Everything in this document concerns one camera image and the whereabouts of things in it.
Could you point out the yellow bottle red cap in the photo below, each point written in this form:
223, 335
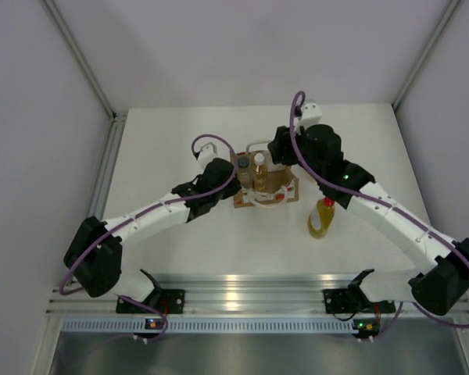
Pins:
321, 217

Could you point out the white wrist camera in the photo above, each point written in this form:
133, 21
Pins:
206, 153
311, 114

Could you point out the amber bottle white cap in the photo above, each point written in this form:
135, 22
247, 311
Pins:
260, 172
309, 177

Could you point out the aluminium frame post left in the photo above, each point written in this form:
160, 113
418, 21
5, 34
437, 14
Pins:
54, 13

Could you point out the aluminium frame post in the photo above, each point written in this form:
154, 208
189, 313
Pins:
54, 13
431, 42

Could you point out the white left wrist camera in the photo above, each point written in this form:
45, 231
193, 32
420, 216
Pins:
206, 153

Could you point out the clear bottle grey cap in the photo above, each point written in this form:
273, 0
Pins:
245, 171

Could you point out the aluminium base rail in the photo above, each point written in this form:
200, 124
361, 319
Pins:
231, 295

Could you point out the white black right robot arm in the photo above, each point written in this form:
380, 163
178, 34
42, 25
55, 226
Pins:
440, 276

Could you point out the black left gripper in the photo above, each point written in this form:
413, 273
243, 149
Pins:
234, 187

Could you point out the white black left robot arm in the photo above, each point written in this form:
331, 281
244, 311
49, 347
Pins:
95, 255

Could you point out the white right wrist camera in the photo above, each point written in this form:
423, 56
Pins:
311, 114

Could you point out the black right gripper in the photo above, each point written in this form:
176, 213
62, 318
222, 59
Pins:
279, 148

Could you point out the aluminium frame post right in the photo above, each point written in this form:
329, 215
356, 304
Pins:
431, 42

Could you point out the burlap watermelon print bag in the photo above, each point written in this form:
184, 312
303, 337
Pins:
282, 184

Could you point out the white slotted cable duct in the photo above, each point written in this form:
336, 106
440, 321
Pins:
142, 325

